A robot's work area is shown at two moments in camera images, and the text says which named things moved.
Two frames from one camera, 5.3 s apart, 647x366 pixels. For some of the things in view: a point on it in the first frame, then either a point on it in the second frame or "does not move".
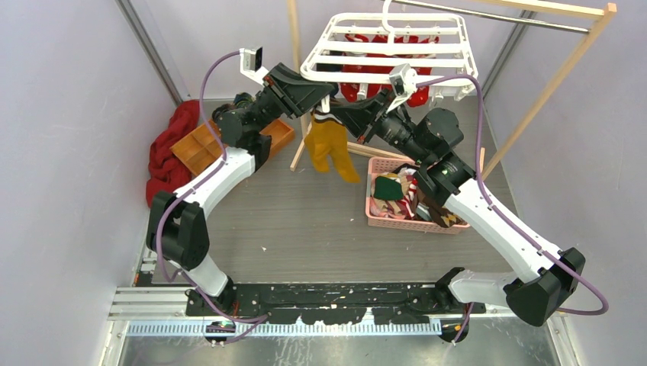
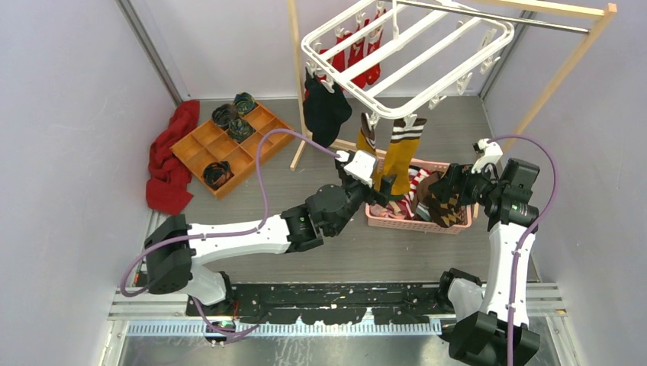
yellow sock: x=336 y=135 to x=403 y=149
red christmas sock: x=419 y=98 to x=372 y=75
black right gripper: x=360 y=118 to x=462 y=179
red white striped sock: x=407 y=200 does not move
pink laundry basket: x=381 y=165 does not move
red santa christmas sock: x=375 y=91 to x=339 y=59
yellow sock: x=321 y=140 to x=366 y=142
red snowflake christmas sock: x=351 y=91 to x=320 y=78
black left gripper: x=293 y=94 to x=377 y=197
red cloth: x=167 y=171 does not move
